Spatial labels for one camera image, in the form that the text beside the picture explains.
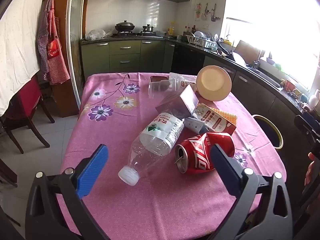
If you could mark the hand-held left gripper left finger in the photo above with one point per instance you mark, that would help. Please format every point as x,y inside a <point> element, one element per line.
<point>92,170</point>

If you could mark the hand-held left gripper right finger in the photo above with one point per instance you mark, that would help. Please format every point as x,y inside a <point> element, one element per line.
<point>225,170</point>

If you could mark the crushed red soda can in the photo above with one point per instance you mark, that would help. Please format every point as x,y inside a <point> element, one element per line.
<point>197,152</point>

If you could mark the dark blue yellow-rimmed bin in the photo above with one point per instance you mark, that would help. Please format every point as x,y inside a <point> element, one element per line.
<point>265,125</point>

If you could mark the orange white carton box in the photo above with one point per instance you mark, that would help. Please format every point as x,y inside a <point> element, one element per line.
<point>215,120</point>

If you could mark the small white cardboard box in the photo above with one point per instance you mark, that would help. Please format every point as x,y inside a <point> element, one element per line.
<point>195,125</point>

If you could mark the clear plastic water bottle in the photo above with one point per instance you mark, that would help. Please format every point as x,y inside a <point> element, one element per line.
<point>160,130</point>

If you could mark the silver cardboard box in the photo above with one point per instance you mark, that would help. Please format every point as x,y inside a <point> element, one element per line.
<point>175,105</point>

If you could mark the beige paper bowl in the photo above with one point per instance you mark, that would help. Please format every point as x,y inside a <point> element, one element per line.
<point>213,82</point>

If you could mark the clear plastic wrapper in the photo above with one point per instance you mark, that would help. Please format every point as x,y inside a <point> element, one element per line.
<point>183,80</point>

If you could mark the clear plastic cup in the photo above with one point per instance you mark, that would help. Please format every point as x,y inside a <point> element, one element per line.
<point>157,88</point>

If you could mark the dark red packet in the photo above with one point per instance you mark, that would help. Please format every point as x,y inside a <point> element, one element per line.
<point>160,77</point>

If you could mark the person's right hand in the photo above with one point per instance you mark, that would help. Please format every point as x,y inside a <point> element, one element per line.
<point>309,173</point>

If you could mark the white jug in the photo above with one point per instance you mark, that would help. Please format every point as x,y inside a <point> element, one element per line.
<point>315,100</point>

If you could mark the black stone countertop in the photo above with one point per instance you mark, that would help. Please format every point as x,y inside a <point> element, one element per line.
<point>291,100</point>

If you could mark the pink floral tablecloth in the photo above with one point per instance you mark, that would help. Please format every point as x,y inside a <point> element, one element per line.
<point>120,135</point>

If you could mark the red white container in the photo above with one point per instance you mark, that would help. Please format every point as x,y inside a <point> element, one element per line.
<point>290,85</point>

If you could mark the steel kitchen sink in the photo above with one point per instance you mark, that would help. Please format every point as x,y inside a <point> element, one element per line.
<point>265,76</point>

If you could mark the steel kitchen faucet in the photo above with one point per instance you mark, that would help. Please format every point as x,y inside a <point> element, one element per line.
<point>255,63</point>

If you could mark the dark wooden red-seat chair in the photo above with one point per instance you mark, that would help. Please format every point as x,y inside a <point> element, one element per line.
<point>27,100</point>

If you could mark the white plate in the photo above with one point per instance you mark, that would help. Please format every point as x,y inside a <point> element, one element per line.
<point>239,59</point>

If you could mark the wooden cutting board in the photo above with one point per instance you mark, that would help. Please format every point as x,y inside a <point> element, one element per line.
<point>247,50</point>

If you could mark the black frying pan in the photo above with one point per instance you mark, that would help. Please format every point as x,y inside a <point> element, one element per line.
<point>225,48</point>

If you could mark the green lower kitchen cabinets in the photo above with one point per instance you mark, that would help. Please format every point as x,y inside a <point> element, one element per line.
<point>125,55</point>

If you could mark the red checked apron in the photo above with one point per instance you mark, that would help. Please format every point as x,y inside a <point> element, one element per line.
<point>58,55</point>

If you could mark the purple checked apron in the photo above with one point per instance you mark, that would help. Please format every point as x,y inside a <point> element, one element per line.
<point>43,50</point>

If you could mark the white dish rack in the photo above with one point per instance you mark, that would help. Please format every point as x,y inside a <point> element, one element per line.
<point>200,41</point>

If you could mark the clear plastic bag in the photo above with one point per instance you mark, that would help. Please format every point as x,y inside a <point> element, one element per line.
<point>96,34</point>

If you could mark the glass sliding door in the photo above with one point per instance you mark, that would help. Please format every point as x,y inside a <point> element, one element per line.
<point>75,30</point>

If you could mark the black gas stove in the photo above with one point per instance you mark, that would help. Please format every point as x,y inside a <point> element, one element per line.
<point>135,33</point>

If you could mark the black wok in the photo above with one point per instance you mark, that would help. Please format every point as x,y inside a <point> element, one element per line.
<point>125,26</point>

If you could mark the white hanging sheet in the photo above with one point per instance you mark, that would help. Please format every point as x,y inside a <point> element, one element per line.
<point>17,42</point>

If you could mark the hanging metal ladle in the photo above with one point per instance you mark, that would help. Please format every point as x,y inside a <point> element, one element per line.
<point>213,12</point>

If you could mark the yellow oil bottle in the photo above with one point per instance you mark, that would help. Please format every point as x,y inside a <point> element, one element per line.
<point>171,30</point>

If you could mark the small black pot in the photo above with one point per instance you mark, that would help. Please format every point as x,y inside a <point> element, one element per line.
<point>148,28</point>

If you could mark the hanging metal skimmer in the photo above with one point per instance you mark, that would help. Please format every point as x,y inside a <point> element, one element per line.
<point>204,12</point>

